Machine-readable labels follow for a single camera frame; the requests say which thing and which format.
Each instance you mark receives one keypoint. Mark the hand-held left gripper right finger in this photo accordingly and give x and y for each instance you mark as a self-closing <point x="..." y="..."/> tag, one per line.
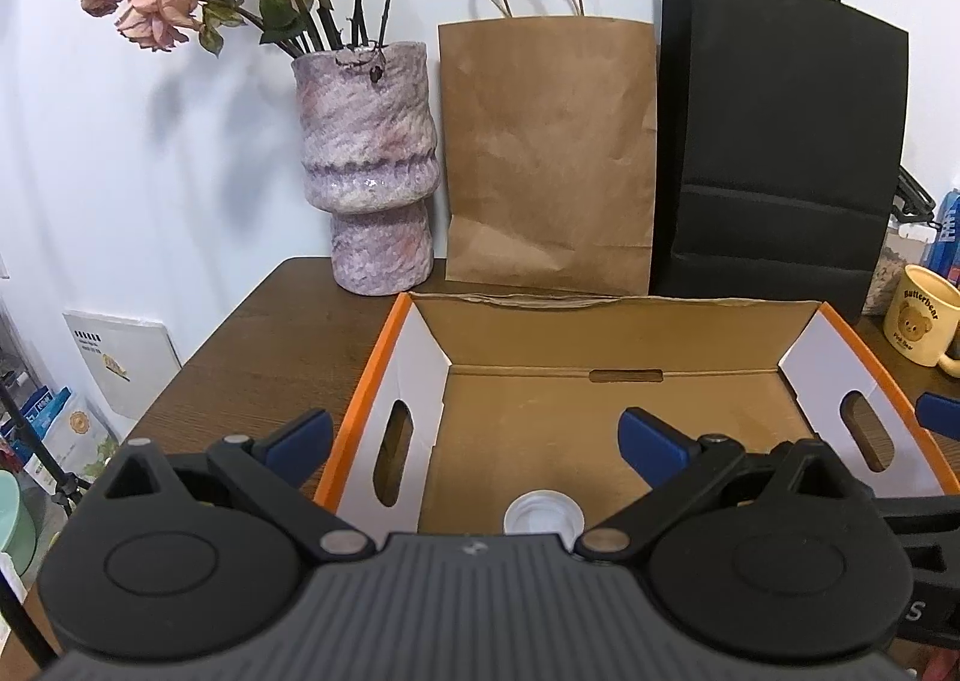
<point x="651" y="442"/>

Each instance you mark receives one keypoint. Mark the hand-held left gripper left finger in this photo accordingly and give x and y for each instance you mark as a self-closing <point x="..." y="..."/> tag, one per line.
<point x="300" y="439"/>

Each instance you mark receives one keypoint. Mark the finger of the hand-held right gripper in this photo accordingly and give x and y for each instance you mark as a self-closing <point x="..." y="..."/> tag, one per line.
<point x="939" y="416"/>

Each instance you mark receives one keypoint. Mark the orange cardboard box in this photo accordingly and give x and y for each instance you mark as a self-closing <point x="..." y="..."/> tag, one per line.
<point x="600" y="418"/>

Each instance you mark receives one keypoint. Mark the white ribbed bottle cap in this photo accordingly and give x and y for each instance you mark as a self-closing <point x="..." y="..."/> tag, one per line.
<point x="544" y="514"/>

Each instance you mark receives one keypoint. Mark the yellow bear mug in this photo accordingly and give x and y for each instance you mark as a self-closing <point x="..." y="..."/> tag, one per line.
<point x="919" y="317"/>

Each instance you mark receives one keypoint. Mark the white flower-print packet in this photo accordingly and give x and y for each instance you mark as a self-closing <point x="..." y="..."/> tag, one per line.
<point x="79" y="445"/>

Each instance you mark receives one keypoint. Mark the blue packet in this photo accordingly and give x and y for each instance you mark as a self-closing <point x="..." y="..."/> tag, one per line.
<point x="37" y="418"/>

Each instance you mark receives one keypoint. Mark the black tripod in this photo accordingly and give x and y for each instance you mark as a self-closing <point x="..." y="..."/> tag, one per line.
<point x="34" y="452"/>

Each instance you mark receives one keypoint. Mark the purple marbled ceramic vase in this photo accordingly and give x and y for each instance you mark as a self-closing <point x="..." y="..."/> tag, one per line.
<point x="367" y="156"/>

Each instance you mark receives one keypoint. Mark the mint green container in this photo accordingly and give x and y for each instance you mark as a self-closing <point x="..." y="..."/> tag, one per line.
<point x="15" y="523"/>

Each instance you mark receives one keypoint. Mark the brown paper bag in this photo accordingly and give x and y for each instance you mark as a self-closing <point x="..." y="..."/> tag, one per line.
<point x="547" y="156"/>

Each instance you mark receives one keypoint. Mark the black paper bag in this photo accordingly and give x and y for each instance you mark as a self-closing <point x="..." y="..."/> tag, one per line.
<point x="787" y="141"/>

